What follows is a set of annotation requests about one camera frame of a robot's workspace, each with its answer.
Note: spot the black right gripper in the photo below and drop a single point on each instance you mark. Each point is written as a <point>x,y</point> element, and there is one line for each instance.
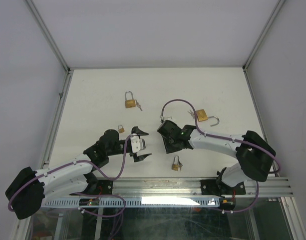
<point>168,149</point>

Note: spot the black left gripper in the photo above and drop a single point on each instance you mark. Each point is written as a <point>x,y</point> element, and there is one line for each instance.
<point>136,131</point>

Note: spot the small brass padlock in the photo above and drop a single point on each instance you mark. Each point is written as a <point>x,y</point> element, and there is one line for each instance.
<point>121,129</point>

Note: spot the large brass padlock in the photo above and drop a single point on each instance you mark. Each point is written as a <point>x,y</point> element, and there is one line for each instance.
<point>201,116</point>

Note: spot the silver key pair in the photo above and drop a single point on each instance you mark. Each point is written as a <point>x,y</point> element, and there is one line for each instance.
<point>138,105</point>

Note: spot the medium brass padlock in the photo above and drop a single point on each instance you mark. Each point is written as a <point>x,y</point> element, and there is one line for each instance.
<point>129,100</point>

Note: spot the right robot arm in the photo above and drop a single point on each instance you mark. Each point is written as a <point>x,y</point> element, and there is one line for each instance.
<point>255,157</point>

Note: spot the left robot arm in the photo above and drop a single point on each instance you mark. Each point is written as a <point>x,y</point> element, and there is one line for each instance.
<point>31,189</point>

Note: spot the brass padlock with keys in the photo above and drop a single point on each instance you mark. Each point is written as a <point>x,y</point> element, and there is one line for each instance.
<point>175,165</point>

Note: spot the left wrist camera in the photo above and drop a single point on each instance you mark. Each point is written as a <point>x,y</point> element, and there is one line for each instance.
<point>137,143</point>

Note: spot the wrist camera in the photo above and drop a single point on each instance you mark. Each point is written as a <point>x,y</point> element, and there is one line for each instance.
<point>137,143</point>
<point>165,118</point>

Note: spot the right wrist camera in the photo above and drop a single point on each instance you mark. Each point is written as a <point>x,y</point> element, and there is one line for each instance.
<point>165,118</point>

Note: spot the aluminium front rail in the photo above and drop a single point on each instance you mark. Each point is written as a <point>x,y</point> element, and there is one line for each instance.
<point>273,187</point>

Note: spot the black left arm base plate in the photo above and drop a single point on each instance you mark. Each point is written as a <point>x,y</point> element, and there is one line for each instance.
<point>103,187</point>

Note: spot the grey slotted cable duct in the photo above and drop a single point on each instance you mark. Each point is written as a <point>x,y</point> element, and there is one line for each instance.
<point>134,202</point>

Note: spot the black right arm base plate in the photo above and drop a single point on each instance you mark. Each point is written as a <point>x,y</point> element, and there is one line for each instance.
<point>210,187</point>

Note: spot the left aluminium frame post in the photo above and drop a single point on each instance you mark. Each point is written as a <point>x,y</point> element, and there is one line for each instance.
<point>46,33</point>

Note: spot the aluminium frame post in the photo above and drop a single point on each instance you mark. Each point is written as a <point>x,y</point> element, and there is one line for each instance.
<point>264,32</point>
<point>46,33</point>

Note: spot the right aluminium frame post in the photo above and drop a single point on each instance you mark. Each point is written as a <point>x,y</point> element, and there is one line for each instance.
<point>264,32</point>

